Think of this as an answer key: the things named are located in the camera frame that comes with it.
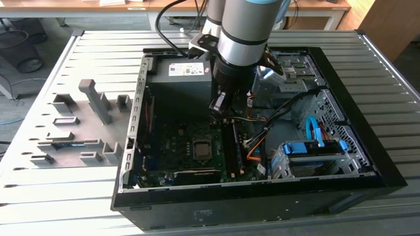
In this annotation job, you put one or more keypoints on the silver CPU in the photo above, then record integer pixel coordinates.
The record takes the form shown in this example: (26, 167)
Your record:
(202, 148)

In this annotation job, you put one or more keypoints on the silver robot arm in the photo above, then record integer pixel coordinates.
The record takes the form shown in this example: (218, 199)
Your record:
(245, 24)

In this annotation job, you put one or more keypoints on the CPU socket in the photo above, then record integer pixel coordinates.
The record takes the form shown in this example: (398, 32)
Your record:
(202, 157)

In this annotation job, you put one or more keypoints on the empty blue disk carrier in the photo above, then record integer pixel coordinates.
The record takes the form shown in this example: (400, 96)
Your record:
(272, 73)

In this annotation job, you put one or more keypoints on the grey power supply unit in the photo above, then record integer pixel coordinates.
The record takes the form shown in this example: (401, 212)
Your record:
(182, 78)

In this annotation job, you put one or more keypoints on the tall metal drive cage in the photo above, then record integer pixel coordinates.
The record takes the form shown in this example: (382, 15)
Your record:
(292, 88)

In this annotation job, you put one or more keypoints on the black RAM slot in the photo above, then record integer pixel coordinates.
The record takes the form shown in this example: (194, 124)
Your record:
(238, 147)
(229, 147)

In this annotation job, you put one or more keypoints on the green motherboard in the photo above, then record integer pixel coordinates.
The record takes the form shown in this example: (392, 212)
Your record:
(170, 150)

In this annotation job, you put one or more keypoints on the blue carrier with disk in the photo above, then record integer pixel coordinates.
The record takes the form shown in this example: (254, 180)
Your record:
(298, 148)

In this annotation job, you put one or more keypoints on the black graphics card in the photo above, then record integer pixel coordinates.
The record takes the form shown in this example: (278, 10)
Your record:
(196, 177)

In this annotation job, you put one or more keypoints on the low metal disk bay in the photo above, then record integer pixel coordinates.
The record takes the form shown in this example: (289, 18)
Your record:
(328, 163)

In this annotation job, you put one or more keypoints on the white box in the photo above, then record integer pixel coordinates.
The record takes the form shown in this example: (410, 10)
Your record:
(110, 2)

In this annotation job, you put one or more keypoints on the grey parts rack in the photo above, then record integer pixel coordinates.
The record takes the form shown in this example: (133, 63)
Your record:
(88, 127)

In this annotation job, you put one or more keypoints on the wooden cabinet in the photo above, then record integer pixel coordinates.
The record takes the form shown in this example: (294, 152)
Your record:
(386, 24)

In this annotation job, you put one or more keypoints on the black PC case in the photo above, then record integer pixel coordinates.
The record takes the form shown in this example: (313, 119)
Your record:
(229, 211)

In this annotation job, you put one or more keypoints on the wooden top desk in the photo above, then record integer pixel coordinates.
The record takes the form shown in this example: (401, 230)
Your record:
(81, 6)

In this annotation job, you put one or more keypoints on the blue green RAM stick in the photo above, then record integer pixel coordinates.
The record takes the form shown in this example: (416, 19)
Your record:
(70, 145)

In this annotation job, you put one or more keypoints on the black wheeled bin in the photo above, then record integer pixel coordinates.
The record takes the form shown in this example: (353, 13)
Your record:
(18, 51)

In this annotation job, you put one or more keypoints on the small wrist camera box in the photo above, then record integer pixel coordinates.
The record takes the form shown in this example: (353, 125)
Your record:
(273, 61)

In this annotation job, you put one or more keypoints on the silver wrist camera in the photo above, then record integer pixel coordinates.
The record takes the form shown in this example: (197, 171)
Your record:
(202, 44)

